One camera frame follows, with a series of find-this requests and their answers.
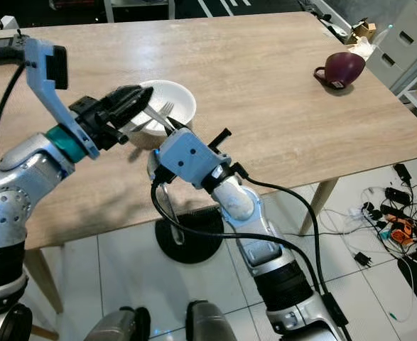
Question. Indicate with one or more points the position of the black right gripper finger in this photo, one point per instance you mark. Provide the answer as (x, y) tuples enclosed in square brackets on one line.
[(177, 120), (170, 127)]

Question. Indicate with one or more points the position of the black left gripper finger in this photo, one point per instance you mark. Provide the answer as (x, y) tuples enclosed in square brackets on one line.
[(130, 117), (126, 96)]

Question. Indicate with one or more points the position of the white bowl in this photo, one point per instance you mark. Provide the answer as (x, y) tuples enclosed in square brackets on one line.
[(180, 103)]

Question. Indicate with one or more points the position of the silver fork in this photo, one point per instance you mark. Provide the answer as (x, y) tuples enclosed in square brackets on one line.
[(155, 116)]

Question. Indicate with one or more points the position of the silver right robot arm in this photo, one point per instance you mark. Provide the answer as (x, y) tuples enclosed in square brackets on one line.
[(251, 220)]

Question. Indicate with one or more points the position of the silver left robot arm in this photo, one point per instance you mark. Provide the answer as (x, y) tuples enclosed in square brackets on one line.
[(23, 192)]

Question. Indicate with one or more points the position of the light wooden table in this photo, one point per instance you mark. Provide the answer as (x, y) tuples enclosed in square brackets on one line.
[(272, 106)]

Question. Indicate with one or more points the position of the black round base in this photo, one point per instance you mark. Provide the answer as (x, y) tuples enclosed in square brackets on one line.
[(201, 249)]

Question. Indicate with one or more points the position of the small white box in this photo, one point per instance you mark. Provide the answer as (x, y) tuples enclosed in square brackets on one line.
[(10, 23)]

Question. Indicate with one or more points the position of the purple mug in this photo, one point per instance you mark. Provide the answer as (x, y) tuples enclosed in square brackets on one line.
[(343, 69)]

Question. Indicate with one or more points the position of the grey robot right leg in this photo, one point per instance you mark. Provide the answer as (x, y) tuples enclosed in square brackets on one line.
[(215, 323)]

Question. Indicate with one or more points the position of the grey robot leg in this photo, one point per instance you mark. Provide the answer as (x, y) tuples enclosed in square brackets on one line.
[(119, 325), (215, 323)]

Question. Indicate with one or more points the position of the grey robot left leg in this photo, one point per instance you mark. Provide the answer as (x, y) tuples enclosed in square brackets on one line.
[(119, 325)]

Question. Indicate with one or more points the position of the small wooden toy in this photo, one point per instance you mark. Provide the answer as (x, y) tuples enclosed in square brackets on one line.
[(363, 31)]

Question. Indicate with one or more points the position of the black plug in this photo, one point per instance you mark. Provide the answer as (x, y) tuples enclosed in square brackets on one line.
[(362, 260)]

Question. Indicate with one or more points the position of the black power adapter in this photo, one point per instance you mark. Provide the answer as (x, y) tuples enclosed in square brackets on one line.
[(396, 194), (402, 172)]

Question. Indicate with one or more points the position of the orange black device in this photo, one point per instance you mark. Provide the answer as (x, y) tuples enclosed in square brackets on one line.
[(398, 229)]

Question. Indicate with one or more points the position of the white drawer cabinet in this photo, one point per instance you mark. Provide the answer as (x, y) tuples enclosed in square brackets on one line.
[(407, 42)]

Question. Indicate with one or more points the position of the light grey right wrist camera mount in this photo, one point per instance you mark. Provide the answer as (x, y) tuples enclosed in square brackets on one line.
[(190, 156)]

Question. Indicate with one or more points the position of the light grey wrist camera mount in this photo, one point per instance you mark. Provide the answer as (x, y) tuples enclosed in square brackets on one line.
[(190, 156), (41, 78)]

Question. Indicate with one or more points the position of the light grey left wrist camera mount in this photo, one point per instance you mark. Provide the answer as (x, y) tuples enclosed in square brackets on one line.
[(41, 78)]

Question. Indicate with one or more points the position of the white metal frame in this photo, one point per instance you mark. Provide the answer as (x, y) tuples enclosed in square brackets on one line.
[(137, 7)]

